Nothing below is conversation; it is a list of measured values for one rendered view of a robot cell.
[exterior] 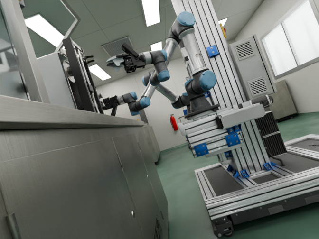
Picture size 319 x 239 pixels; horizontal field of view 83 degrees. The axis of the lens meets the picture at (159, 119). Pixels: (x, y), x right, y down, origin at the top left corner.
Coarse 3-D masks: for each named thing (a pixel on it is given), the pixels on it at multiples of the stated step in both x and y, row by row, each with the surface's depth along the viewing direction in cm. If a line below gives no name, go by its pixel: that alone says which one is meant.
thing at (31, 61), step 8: (8, 0) 44; (16, 0) 46; (16, 8) 44; (16, 16) 43; (16, 24) 43; (24, 24) 46; (16, 32) 43; (24, 32) 44; (24, 40) 43; (24, 48) 43; (32, 48) 45; (24, 56) 43; (32, 56) 44; (32, 64) 43; (32, 72) 43; (40, 72) 45; (32, 80) 43; (40, 80) 44; (40, 88) 43; (40, 96) 42
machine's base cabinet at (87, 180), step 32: (96, 128) 60; (128, 128) 108; (0, 160) 24; (32, 160) 29; (64, 160) 37; (96, 160) 51; (128, 160) 84; (0, 192) 22; (32, 192) 27; (64, 192) 33; (96, 192) 45; (128, 192) 69; (160, 192) 146; (0, 224) 21; (32, 224) 25; (64, 224) 31; (96, 224) 40; (128, 224) 58; (160, 224) 105
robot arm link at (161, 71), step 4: (156, 64) 108; (160, 64) 107; (164, 64) 108; (156, 68) 109; (160, 68) 107; (164, 68) 108; (156, 72) 110; (160, 72) 107; (164, 72) 107; (168, 72) 109; (156, 76) 112; (160, 76) 108; (164, 76) 107; (168, 76) 108; (156, 80) 116; (160, 80) 109; (164, 80) 111
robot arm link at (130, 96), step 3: (126, 93) 147; (129, 93) 145; (132, 93) 144; (135, 93) 145; (123, 96) 145; (126, 96) 144; (129, 96) 144; (132, 96) 144; (135, 96) 144; (123, 99) 144; (126, 99) 144; (129, 99) 144; (132, 99) 144; (135, 99) 146; (126, 102) 147
